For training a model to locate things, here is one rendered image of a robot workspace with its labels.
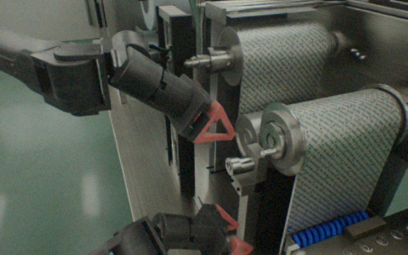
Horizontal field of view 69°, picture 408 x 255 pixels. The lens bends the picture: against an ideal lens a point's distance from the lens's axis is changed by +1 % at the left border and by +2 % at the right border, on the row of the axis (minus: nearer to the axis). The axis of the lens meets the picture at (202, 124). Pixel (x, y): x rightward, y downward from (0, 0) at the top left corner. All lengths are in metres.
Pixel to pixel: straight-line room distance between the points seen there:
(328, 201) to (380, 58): 0.36
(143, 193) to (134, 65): 0.65
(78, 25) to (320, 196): 5.65
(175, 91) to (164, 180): 0.64
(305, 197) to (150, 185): 0.53
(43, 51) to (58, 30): 5.64
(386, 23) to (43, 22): 5.65
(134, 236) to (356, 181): 0.48
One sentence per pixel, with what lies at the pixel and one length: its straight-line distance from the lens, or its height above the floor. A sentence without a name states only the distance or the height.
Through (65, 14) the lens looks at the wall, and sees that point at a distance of 5.99.
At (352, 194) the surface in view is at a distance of 0.76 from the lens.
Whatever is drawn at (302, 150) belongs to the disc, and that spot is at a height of 1.27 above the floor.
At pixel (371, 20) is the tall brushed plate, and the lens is 0.85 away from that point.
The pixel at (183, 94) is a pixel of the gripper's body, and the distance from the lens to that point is 0.41.
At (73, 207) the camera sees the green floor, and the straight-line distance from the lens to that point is 2.32.
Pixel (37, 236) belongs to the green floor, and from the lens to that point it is 2.24.
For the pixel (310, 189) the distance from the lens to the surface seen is 0.64.
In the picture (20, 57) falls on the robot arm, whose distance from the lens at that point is 0.44.
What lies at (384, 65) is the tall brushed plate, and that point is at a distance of 0.83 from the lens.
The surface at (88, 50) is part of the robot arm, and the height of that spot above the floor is 1.47.
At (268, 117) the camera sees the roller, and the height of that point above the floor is 1.28.
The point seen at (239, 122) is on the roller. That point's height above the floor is 1.20.
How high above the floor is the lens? 1.58
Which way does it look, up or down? 32 degrees down
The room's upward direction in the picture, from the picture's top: straight up
